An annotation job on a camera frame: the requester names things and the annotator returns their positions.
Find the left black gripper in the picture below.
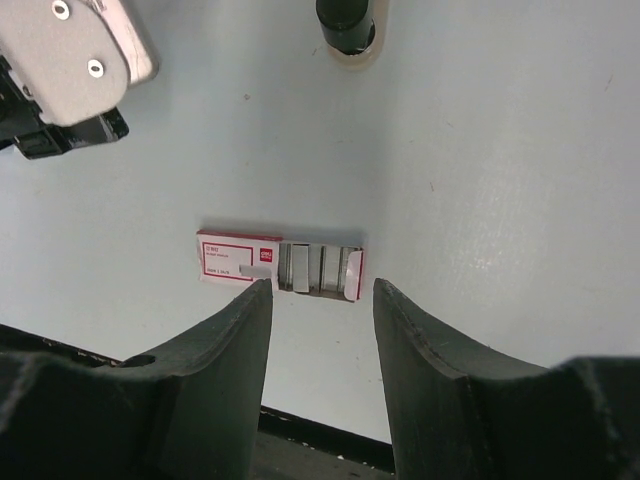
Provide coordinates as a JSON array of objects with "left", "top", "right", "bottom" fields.
[{"left": 1, "top": 56, "right": 129, "bottom": 160}]

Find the black staple remover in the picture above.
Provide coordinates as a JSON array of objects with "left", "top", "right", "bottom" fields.
[{"left": 315, "top": 0, "right": 391, "bottom": 72}]

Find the red staple box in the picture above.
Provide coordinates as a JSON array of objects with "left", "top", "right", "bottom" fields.
[{"left": 196, "top": 230, "right": 365, "bottom": 303}]

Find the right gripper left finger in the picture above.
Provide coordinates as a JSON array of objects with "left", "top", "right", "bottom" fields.
[{"left": 1, "top": 280, "right": 273, "bottom": 479}]

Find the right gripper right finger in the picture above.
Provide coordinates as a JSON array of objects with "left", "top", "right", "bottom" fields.
[{"left": 373, "top": 279, "right": 639, "bottom": 479}]

